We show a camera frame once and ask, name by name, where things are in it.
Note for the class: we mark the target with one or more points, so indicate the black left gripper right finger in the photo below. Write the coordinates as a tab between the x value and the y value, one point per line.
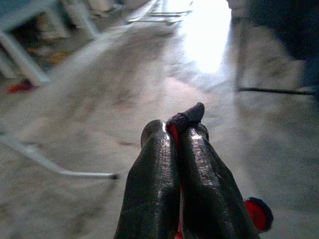
207	184

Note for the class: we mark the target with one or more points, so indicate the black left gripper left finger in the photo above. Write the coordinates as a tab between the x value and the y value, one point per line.
152	179

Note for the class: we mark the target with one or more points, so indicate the red garment with dark trim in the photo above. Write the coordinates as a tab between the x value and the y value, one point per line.
189	114

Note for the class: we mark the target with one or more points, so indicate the black metal clothes rack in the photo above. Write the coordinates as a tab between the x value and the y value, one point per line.
274	90

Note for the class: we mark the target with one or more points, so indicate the white baby bouncer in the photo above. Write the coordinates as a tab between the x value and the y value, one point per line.
159	15

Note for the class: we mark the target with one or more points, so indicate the grey folding table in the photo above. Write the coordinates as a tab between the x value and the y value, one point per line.
22	57

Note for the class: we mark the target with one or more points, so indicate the dark navy hanging garment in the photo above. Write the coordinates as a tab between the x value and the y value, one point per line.
286	25

